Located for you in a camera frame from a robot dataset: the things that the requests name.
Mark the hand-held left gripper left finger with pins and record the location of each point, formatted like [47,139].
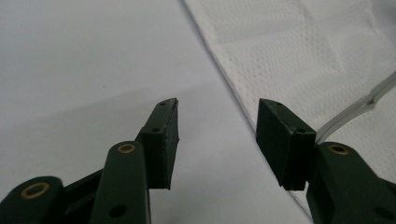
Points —
[160,146]

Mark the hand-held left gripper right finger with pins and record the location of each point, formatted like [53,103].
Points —
[286,146]

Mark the white paper towel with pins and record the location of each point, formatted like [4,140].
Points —
[295,53]

